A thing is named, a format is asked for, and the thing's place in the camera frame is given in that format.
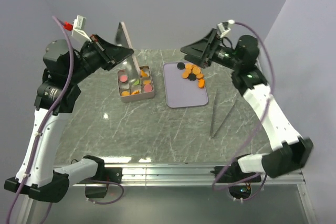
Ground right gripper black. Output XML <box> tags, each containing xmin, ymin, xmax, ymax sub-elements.
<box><xmin>180</xmin><ymin>29</ymin><xmax>241</xmax><ymax>71</ymax></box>

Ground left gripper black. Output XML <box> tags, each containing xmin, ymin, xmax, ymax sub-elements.
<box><xmin>68</xmin><ymin>33</ymin><xmax>135</xmax><ymax>83</ymax></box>

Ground silver tin lid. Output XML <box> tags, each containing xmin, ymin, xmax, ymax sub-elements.
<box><xmin>114</xmin><ymin>22</ymin><xmax>141</xmax><ymax>86</ymax></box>

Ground pink round cookie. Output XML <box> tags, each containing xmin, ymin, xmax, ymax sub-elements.
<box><xmin>119</xmin><ymin>75</ymin><xmax>128</xmax><ymax>83</ymax></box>
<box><xmin>143</xmin><ymin>84</ymin><xmax>153</xmax><ymax>92</ymax></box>

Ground green round cookie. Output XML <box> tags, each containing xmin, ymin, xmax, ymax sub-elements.
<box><xmin>133</xmin><ymin>80</ymin><xmax>140</xmax><ymax>86</ymax></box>

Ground square cookie tin with liners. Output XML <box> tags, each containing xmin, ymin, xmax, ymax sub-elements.
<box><xmin>117</xmin><ymin>65</ymin><xmax>155</xmax><ymax>103</ymax></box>

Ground orange cookie tin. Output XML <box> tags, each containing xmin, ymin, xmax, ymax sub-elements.
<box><xmin>121</xmin><ymin>91</ymin><xmax>130</xmax><ymax>97</ymax></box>
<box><xmin>131</xmin><ymin>90</ymin><xmax>140</xmax><ymax>95</ymax></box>

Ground metal tongs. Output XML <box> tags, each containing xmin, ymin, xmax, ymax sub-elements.
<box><xmin>209</xmin><ymin>90</ymin><xmax>238</xmax><ymax>139</ymax></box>

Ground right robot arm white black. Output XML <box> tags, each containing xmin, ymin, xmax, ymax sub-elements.
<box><xmin>180</xmin><ymin>29</ymin><xmax>313</xmax><ymax>182</ymax></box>

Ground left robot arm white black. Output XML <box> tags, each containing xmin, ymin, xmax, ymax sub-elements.
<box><xmin>4</xmin><ymin>35</ymin><xmax>134</xmax><ymax>203</ymax></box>

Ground orange round cookie top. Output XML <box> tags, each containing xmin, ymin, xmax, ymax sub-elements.
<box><xmin>185</xmin><ymin>63</ymin><xmax>192</xmax><ymax>69</ymax></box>

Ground black round cookie top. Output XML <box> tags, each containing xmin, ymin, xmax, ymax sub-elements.
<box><xmin>177</xmin><ymin>62</ymin><xmax>185</xmax><ymax>70</ymax></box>

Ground black round cookie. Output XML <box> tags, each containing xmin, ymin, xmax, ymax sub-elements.
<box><xmin>188</xmin><ymin>73</ymin><xmax>197</xmax><ymax>81</ymax></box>
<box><xmin>177</xmin><ymin>62</ymin><xmax>185</xmax><ymax>70</ymax></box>

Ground black round cookie middle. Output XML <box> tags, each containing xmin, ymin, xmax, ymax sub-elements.
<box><xmin>188</xmin><ymin>73</ymin><xmax>197</xmax><ymax>81</ymax></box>

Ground lavender cookie tray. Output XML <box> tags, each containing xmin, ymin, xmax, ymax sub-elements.
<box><xmin>163</xmin><ymin>61</ymin><xmax>208</xmax><ymax>109</ymax></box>

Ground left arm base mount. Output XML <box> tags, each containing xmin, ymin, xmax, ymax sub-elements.
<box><xmin>85</xmin><ymin>167</ymin><xmax>124</xmax><ymax>205</ymax></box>

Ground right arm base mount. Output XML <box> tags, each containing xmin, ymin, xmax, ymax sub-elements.
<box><xmin>217</xmin><ymin>164</ymin><xmax>267</xmax><ymax>202</ymax></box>

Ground aluminium front rail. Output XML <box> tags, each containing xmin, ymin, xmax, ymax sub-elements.
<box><xmin>52</xmin><ymin>163</ymin><xmax>307</xmax><ymax>187</ymax></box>

